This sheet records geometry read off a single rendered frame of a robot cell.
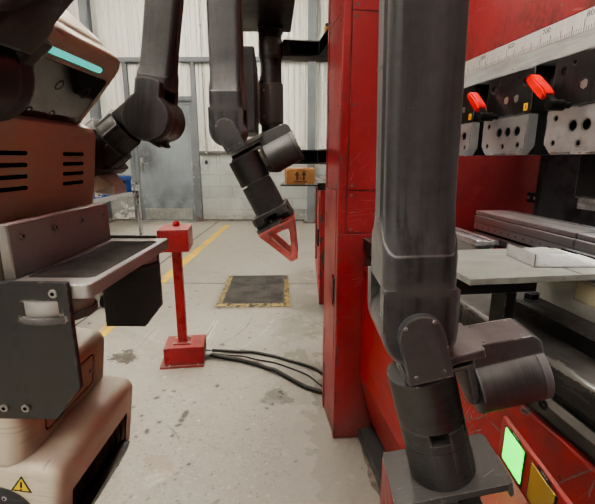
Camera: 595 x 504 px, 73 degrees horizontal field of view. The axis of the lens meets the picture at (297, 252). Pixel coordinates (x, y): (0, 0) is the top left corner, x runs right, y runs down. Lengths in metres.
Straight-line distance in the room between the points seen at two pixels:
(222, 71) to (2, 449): 0.61
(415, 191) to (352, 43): 1.27
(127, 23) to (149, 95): 7.81
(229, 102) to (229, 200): 7.09
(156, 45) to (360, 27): 0.94
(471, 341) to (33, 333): 0.43
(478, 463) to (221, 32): 0.68
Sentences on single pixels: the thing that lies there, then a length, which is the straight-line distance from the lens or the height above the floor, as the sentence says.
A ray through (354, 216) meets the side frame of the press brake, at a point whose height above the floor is 0.96.
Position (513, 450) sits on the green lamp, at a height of 0.82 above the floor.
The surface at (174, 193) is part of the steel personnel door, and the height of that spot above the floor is 0.52.
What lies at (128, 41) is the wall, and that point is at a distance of 8.46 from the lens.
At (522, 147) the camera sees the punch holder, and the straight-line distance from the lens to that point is 0.94.
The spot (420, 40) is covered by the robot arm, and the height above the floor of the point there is 1.24.
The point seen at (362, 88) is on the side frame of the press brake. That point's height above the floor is 1.41.
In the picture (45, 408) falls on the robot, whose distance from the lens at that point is 0.55.
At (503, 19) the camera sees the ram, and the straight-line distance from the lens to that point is 1.08.
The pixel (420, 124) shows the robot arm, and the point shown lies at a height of 1.19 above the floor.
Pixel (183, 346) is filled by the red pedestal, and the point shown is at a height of 0.12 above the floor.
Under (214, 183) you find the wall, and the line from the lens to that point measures 7.82.
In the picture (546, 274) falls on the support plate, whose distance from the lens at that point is 0.70.
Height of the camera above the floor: 1.17
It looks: 13 degrees down
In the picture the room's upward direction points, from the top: straight up
